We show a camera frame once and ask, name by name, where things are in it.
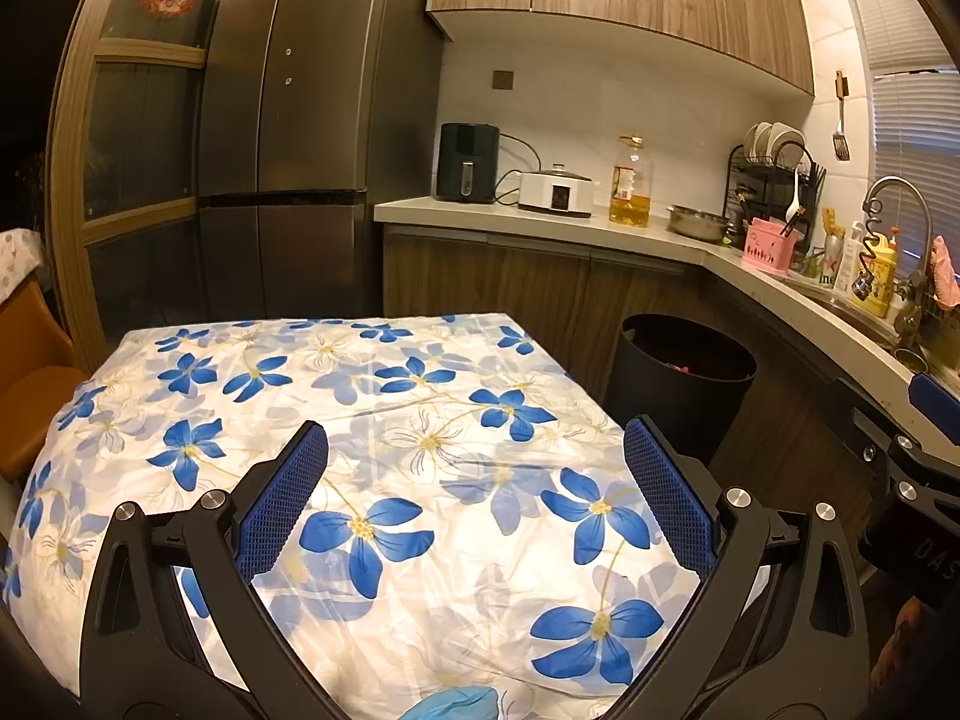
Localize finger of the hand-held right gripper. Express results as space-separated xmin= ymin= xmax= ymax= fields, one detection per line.
xmin=829 ymin=379 xmax=960 ymax=533
xmin=909 ymin=373 xmax=960 ymax=421

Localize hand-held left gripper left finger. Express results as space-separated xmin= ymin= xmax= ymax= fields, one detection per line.
xmin=79 ymin=420 xmax=353 ymax=720

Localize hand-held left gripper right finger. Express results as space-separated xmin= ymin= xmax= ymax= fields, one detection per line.
xmin=600 ymin=415 xmax=871 ymax=720

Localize black trash bin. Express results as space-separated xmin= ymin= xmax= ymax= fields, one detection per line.
xmin=604 ymin=313 xmax=758 ymax=466

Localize yellow bottle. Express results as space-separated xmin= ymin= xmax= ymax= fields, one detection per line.
xmin=862 ymin=226 xmax=899 ymax=318

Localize pink rubber glove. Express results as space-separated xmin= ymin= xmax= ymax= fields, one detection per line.
xmin=930 ymin=236 xmax=955 ymax=295

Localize blue floral tablecloth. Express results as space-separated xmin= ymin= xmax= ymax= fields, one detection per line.
xmin=0 ymin=311 xmax=773 ymax=720

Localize silver drink can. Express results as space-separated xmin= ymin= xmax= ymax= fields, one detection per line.
xmin=819 ymin=232 xmax=845 ymax=292

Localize white bottle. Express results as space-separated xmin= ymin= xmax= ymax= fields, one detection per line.
xmin=840 ymin=221 xmax=865 ymax=293

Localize pink utensil basket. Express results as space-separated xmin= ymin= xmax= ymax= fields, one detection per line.
xmin=742 ymin=217 xmax=798 ymax=275

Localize steel faucet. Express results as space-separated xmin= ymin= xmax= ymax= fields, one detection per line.
xmin=862 ymin=176 xmax=935 ymax=301

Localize steel basin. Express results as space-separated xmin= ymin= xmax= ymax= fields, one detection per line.
xmin=666 ymin=204 xmax=732 ymax=243

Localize black dish rack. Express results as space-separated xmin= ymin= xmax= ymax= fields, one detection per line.
xmin=724 ymin=121 xmax=827 ymax=256

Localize orange chair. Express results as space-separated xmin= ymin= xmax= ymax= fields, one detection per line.
xmin=0 ymin=277 xmax=89 ymax=481

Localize hanging metal spatula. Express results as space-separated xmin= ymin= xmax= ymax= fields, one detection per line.
xmin=831 ymin=70 xmax=852 ymax=162

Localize window blinds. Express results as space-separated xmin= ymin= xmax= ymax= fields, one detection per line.
xmin=840 ymin=0 xmax=960 ymax=263

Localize kitchen counter with wooden cabinets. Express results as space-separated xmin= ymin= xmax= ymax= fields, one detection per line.
xmin=373 ymin=197 xmax=960 ymax=466

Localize cooking oil bottle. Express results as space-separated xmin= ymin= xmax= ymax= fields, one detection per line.
xmin=607 ymin=135 xmax=652 ymax=228

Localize white electric cooker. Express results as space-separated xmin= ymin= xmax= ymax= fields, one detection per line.
xmin=517 ymin=163 xmax=595 ymax=218

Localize spotted white cloth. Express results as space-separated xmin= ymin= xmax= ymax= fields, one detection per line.
xmin=0 ymin=229 xmax=44 ymax=301

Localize dark grey refrigerator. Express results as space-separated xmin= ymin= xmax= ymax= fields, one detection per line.
xmin=196 ymin=0 xmax=443 ymax=323

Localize black air fryer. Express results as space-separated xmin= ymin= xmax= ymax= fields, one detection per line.
xmin=437 ymin=122 xmax=500 ymax=203

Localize wooden glass sliding door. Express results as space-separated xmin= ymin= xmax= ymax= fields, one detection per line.
xmin=46 ymin=0 xmax=248 ymax=372

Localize black power cable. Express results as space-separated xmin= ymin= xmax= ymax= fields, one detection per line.
xmin=497 ymin=133 xmax=542 ymax=203

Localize wooden wall cabinets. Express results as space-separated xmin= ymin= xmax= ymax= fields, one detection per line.
xmin=426 ymin=0 xmax=817 ymax=97

